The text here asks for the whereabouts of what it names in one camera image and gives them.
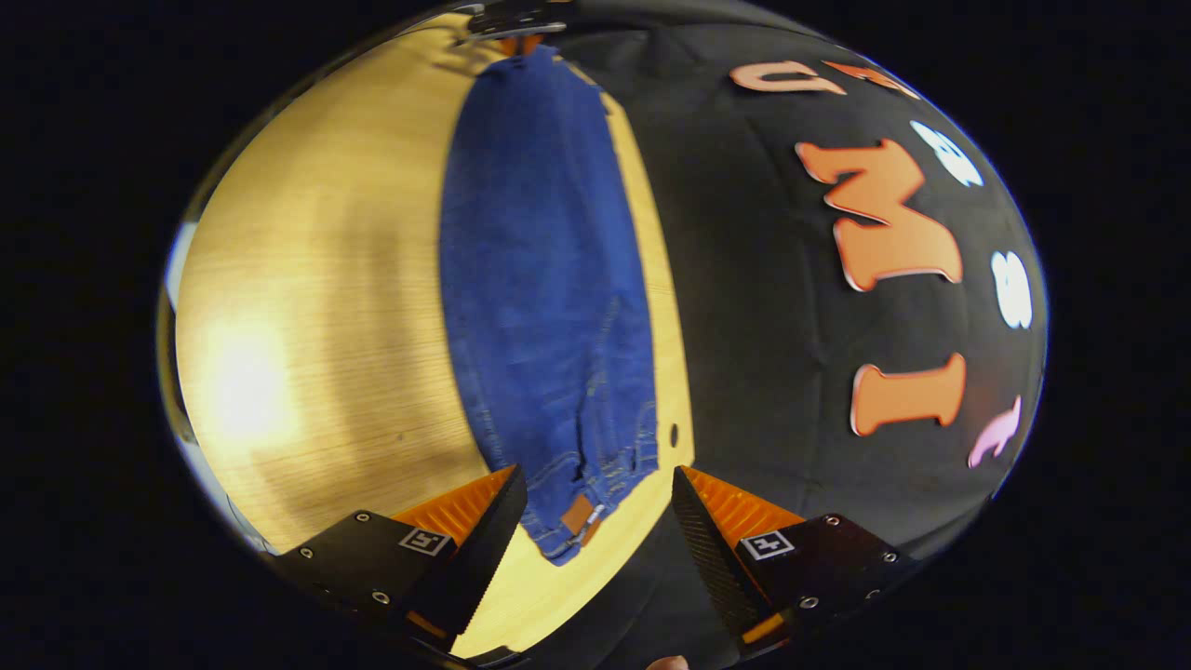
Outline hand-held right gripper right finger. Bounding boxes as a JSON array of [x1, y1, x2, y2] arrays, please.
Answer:
[[670, 464, 924, 660]]

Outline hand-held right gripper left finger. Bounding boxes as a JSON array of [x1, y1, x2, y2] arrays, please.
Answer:
[[268, 463, 529, 652]]

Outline black backdrop cloth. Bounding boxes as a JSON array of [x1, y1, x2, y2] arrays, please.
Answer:
[[521, 5, 1050, 666]]

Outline blue denim jeans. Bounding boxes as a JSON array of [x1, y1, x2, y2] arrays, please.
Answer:
[[437, 45, 660, 567]]

